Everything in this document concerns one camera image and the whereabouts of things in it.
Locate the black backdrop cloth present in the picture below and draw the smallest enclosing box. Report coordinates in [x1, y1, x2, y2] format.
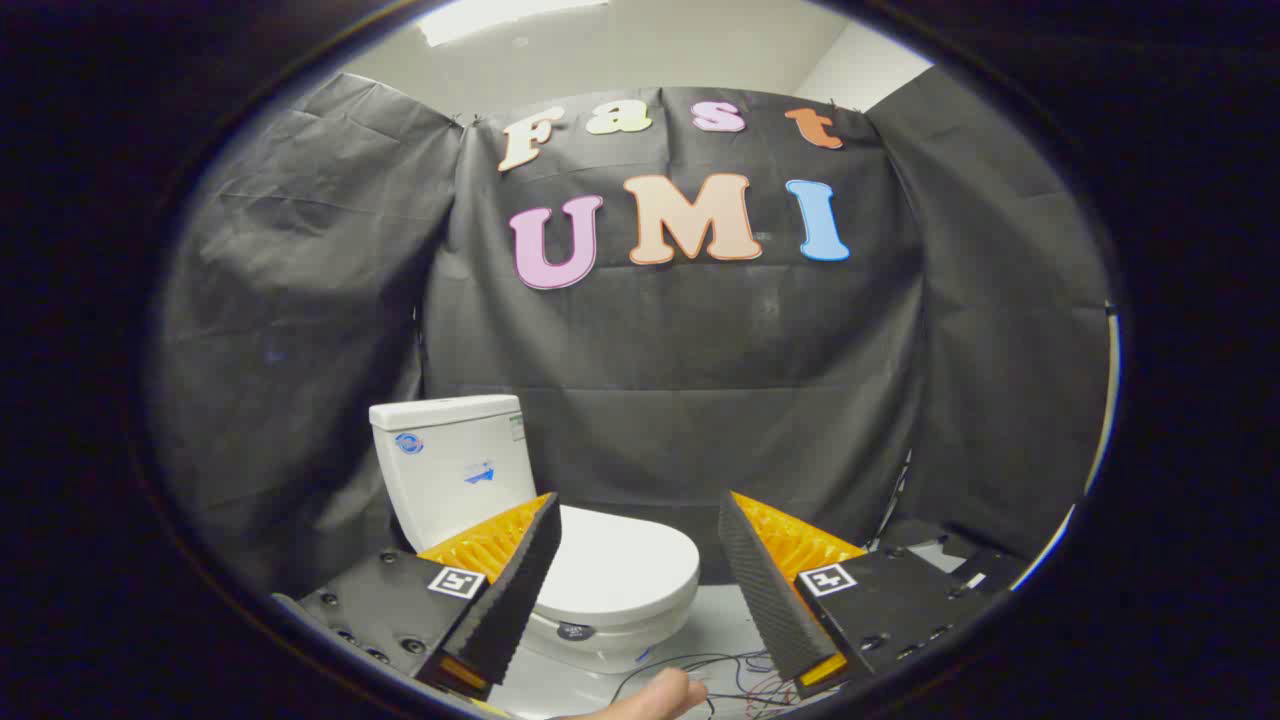
[150, 70, 1111, 601]

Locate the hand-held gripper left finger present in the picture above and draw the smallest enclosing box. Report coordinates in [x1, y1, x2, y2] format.
[275, 492, 563, 701]

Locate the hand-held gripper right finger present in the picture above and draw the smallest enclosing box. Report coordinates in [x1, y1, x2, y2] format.
[718, 490, 1026, 699]

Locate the tangle of floor cables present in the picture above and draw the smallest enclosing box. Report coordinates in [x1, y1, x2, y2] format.
[610, 648, 806, 717]

